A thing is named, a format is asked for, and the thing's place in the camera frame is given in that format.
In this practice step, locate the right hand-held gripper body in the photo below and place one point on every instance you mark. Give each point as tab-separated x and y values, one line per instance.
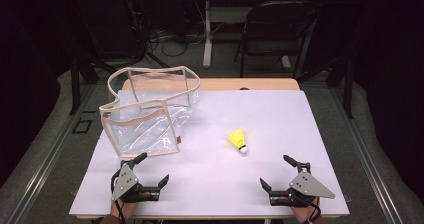
308	185

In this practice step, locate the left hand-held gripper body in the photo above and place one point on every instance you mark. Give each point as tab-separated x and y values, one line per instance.
125	180

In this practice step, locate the clear plastic bag beige trim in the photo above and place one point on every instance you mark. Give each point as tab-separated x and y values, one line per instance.
146	134

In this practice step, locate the yellow shuttlecock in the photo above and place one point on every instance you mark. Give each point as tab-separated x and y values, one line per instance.
238	140

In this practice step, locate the person's right hand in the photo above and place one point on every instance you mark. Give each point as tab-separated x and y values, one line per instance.
305	210

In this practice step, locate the person's left hand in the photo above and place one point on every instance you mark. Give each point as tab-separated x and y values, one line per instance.
122	209

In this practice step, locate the white board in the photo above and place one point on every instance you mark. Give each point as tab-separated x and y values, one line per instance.
226	177

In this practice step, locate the black metal stand leg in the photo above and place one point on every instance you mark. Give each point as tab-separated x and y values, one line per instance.
74	84
349	90

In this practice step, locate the black folding chair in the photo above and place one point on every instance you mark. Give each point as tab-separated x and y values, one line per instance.
276	27

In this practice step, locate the white desk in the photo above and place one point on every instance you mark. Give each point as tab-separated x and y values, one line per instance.
207	34

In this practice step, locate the aluminium floor rail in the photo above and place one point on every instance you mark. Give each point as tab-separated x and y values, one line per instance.
370	157
43	167

